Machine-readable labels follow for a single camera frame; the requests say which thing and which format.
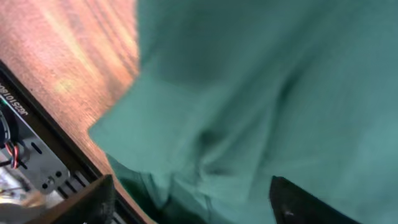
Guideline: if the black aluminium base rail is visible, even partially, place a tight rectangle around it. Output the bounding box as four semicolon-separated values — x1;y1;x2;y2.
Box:
1;65;144;224

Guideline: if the dark green cloth garment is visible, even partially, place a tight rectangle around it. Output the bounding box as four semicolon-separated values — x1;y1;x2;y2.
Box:
90;0;397;223

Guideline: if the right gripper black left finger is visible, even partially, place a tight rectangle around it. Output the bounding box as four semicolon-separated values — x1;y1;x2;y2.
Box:
27;175;116;224

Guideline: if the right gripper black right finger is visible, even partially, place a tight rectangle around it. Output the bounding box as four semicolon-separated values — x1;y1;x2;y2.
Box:
269;176;359;224

